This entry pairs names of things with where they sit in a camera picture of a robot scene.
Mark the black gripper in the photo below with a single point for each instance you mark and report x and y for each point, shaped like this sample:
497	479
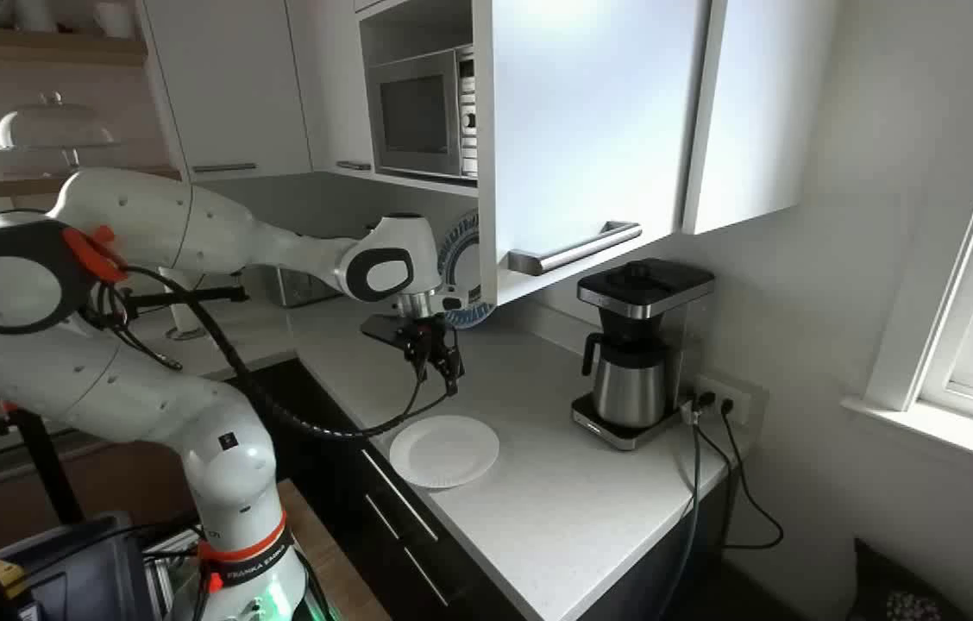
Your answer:
428	334

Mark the closed white cabinet door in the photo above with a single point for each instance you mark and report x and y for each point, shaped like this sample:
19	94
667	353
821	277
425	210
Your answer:
233	87

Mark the white double power outlet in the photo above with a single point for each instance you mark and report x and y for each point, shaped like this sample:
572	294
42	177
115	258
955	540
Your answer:
728	396

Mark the narrow white cabinet door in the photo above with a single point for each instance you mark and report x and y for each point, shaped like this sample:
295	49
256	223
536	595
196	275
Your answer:
758	115

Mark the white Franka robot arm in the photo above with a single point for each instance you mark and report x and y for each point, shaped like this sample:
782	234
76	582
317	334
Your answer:
107	379

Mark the white wall cabinet carcass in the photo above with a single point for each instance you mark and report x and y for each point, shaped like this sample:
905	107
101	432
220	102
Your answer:
333	79

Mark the white paper plate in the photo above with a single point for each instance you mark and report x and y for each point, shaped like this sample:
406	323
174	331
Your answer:
444	451

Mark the wooden wall shelf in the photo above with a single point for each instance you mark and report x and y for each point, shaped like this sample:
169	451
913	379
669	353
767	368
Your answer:
40	45
23	185

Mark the glass cake dome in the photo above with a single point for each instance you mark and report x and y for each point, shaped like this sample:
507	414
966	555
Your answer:
50	124

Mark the open white cabinet door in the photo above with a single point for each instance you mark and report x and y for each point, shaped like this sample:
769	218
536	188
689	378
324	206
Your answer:
592	124

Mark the steel and black coffee maker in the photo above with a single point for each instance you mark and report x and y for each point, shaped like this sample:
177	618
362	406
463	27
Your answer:
635	368

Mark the silver microwave oven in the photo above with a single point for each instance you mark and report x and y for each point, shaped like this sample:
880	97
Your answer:
418	115

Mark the white mug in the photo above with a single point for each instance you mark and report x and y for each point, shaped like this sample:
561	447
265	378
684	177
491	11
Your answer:
112	16

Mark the kitchen base cabinet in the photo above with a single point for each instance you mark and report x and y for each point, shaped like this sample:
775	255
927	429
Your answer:
333	459

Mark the white jar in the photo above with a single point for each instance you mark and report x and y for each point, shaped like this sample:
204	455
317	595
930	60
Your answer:
35	11

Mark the dark floral cushion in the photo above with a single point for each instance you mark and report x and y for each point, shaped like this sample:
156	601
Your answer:
896	592

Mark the white window frame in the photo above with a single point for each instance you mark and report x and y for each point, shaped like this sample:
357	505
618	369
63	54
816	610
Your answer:
937	346

